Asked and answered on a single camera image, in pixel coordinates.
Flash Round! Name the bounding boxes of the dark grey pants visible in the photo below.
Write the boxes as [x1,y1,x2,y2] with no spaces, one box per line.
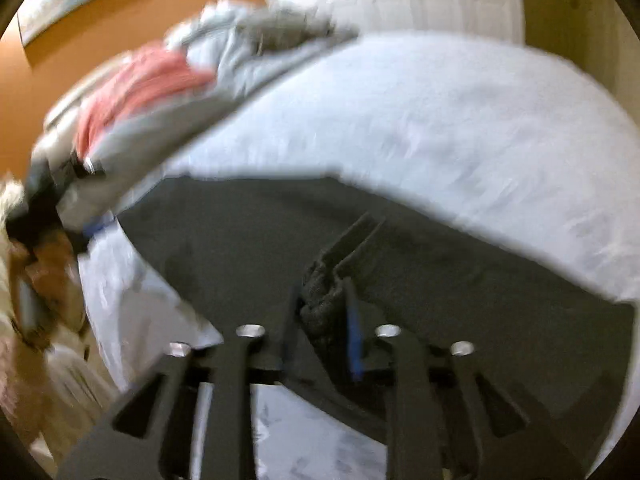
[117,175,633,480]

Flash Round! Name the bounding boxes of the dark grey garment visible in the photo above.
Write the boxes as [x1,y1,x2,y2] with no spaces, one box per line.
[235,5,361,53]

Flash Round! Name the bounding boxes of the red garment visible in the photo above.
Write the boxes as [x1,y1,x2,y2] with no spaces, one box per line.
[74,45,217,158]

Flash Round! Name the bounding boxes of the person's left hand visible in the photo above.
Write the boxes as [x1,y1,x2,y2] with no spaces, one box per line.
[9,232,92,348]

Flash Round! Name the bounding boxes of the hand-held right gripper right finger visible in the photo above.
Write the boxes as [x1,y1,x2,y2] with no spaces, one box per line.
[341,278,586,480]

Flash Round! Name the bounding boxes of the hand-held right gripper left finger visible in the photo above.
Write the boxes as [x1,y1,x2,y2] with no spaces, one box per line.
[57,285,304,480]

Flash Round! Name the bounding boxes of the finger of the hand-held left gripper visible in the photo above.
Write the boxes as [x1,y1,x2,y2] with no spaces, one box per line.
[80,212,119,241]
[69,155,108,182]

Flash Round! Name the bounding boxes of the light grey garment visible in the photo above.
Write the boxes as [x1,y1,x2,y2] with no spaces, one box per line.
[55,0,362,233]

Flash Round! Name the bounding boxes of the wooden cabinet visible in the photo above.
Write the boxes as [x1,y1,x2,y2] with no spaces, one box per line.
[517,0,640,111]

